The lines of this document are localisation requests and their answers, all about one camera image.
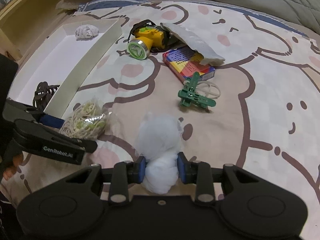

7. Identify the brown plastic hair claw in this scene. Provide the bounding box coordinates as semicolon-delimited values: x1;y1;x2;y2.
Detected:
33;81;60;111

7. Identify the white cotton wad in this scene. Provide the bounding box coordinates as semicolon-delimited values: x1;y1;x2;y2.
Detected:
135;113;183;194

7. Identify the green plastic clothespin with cord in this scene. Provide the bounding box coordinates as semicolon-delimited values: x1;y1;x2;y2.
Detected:
178;72;221;109

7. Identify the white grey yarn ball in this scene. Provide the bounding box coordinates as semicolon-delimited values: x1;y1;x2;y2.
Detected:
75;24;99;40

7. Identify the colourful playing card box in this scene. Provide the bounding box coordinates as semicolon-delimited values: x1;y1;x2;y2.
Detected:
163;46;215;82

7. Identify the silver foil pouch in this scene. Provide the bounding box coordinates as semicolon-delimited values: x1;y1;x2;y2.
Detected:
160;23;225;66

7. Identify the yellow headlamp with black strap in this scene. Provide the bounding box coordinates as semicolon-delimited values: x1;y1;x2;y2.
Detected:
127;20;170;60

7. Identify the person's left hand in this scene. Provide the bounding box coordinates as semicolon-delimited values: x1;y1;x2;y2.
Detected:
3;153;23;180

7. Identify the white shallow cardboard tray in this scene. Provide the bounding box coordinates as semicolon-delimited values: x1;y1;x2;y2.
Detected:
8;19;122;118

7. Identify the cartoon bear print sheet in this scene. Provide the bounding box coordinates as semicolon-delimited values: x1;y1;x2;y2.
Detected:
0;0;320;240

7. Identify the wooden headboard shelf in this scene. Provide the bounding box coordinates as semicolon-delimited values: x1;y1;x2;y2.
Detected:
1;0;65;61

